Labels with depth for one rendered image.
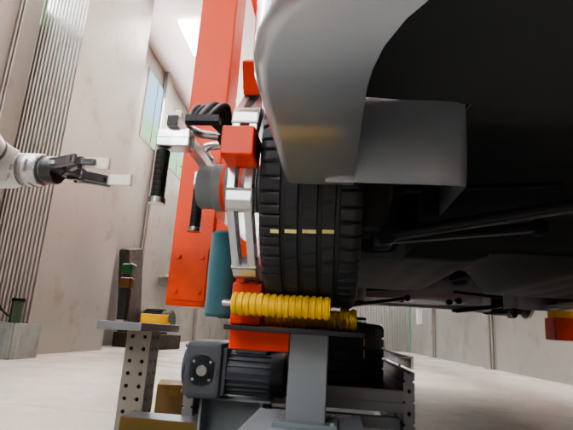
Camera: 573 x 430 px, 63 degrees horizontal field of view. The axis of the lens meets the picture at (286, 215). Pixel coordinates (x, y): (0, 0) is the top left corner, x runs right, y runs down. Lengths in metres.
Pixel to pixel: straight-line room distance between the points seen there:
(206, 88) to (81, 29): 5.60
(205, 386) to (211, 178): 0.65
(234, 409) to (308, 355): 0.55
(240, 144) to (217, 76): 1.06
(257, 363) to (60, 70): 6.22
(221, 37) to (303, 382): 1.48
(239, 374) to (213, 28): 1.43
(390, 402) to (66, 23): 6.85
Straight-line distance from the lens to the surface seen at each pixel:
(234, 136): 1.05
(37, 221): 6.64
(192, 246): 1.84
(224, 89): 2.04
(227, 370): 1.58
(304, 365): 1.25
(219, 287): 1.42
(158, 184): 1.25
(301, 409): 1.26
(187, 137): 1.27
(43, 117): 7.13
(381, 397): 1.85
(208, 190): 1.35
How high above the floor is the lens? 0.45
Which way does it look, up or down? 14 degrees up
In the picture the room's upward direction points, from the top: 4 degrees clockwise
